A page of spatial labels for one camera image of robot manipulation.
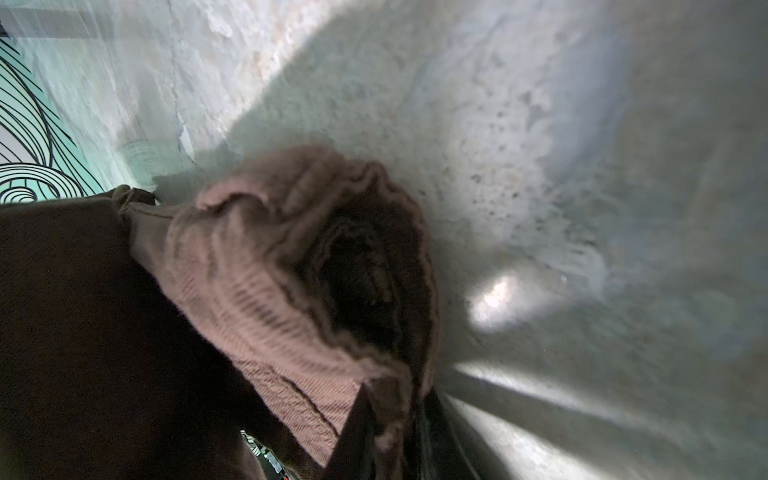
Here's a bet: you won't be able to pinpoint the brown trousers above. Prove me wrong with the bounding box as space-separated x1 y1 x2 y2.
1 146 440 479

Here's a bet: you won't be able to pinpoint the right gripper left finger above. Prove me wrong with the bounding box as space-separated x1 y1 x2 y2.
322 385 375 480

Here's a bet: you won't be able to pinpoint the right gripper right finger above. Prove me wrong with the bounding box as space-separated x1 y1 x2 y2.
416 390 479 480

